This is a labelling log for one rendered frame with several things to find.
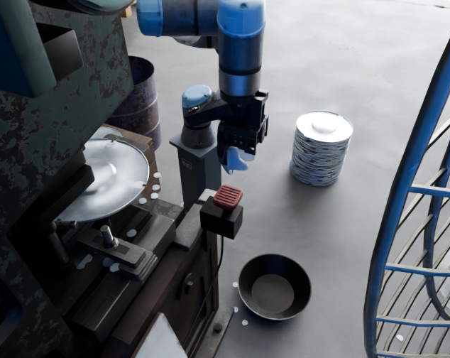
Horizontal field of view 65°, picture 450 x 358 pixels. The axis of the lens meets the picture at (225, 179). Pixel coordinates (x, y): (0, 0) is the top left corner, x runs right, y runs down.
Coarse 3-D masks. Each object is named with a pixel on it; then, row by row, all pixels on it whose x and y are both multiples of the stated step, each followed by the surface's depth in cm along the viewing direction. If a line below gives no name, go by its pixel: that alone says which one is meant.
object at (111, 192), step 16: (96, 144) 94; (128, 144) 94; (96, 160) 89; (112, 160) 90; (128, 160) 90; (144, 160) 90; (96, 176) 84; (112, 176) 85; (128, 176) 86; (144, 176) 86; (96, 192) 81; (112, 192) 82; (128, 192) 82; (80, 208) 78; (96, 208) 78; (112, 208) 78
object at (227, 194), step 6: (222, 186) 86; (228, 186) 86; (216, 192) 85; (222, 192) 85; (228, 192) 84; (234, 192) 85; (240, 192) 85; (216, 198) 83; (222, 198) 83; (228, 198) 83; (234, 198) 83; (240, 198) 84; (216, 204) 82; (222, 204) 82; (228, 204) 82; (234, 204) 82
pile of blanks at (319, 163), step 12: (300, 132) 181; (300, 144) 186; (312, 144) 179; (324, 144) 175; (336, 144) 176; (348, 144) 182; (300, 156) 188; (312, 156) 182; (324, 156) 180; (336, 156) 182; (300, 168) 192; (312, 168) 187; (324, 168) 185; (336, 168) 188; (300, 180) 198; (312, 180) 192; (324, 180) 192
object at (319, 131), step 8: (312, 112) 194; (320, 112) 194; (328, 112) 194; (304, 120) 189; (312, 120) 189; (320, 120) 188; (328, 120) 188; (336, 120) 189; (344, 120) 189; (304, 128) 183; (312, 128) 183; (320, 128) 182; (328, 128) 182; (336, 128) 183; (344, 128) 183; (352, 128) 183; (312, 136) 178; (320, 136) 178; (328, 136) 178; (336, 136) 178
